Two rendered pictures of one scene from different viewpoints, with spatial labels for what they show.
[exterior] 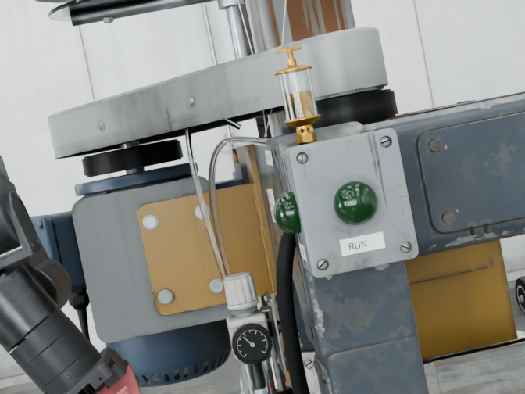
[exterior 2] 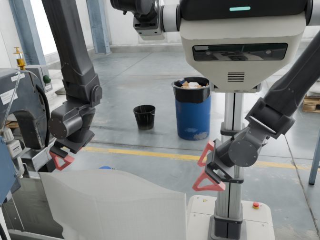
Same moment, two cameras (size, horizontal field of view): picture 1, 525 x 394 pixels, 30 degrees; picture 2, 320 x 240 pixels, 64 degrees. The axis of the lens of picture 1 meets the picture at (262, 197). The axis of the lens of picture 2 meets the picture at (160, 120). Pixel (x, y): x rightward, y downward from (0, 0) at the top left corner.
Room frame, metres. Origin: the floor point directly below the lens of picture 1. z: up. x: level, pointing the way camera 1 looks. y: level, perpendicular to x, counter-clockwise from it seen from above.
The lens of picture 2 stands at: (1.35, 0.65, 1.50)
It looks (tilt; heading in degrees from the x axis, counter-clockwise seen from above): 24 degrees down; 201
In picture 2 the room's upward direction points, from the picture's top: 4 degrees counter-clockwise
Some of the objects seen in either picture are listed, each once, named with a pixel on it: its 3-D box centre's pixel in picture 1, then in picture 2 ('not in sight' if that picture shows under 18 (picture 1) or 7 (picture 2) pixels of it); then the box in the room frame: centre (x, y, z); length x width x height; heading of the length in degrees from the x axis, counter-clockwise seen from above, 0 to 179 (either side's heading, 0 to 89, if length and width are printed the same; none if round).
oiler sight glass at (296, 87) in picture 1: (298, 94); (19, 58); (0.74, -0.04, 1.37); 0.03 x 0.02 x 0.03; 95
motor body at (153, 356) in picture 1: (155, 274); not in sight; (1.18, 0.14, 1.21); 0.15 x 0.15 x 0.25
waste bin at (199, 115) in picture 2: not in sight; (193, 108); (-1.44, -0.01, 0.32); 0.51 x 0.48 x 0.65; 5
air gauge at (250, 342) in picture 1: (251, 343); (17, 145); (0.90, 0.04, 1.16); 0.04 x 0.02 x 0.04; 95
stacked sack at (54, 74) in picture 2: not in sight; (55, 75); (-1.83, -2.32, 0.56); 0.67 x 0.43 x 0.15; 95
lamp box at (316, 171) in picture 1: (348, 202); (36, 79); (0.68, -0.06, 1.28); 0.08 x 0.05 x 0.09; 95
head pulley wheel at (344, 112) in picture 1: (345, 112); not in sight; (0.87, -0.09, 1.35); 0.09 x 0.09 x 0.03
